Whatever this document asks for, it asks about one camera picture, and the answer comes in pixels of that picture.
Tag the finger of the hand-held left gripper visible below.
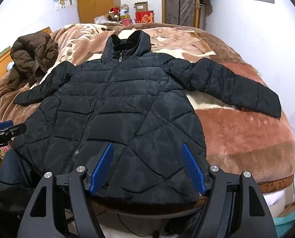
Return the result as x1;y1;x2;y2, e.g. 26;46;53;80
0;120;14;132
2;123;27;137

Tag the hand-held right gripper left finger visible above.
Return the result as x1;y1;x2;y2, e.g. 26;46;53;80
17;142;114;238

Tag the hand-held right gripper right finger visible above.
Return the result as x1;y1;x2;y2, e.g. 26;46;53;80
181;142;275;238

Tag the black puffer jacket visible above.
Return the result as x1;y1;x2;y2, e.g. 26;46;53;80
13;30;282;208

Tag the person's jeans leg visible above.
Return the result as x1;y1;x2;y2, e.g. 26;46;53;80
0;149;40;187

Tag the brown printed plush blanket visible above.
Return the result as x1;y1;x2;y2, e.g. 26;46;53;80
0;23;295;187

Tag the brown puffer jacket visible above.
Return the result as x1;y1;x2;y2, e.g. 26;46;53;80
10;31;59;86

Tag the teal plastic bag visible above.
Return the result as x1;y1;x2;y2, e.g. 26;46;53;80
273;215;295;238

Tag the plush toy with santa hat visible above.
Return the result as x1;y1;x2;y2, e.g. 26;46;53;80
107;7;120;22

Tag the wooden wardrobe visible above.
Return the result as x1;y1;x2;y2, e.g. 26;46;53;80
76;0;121;23

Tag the red gift box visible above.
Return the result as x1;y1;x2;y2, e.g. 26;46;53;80
135;10;155;25

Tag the open cardboard box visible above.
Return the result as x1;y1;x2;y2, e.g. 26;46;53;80
134;2;148;13

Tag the wooden door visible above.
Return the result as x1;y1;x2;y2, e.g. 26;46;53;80
162;0;203;28

